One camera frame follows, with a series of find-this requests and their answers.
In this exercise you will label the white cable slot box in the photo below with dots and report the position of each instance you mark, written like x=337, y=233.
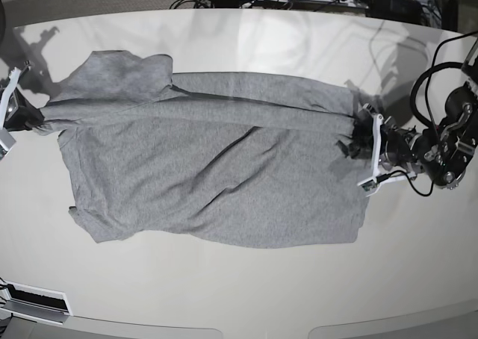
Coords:
x=35, y=303

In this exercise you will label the black power adapter box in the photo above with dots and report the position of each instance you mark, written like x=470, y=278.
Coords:
x=407, y=11

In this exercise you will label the grey t-shirt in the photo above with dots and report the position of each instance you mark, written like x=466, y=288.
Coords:
x=239, y=158

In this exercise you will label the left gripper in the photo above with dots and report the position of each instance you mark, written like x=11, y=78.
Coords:
x=399, y=146

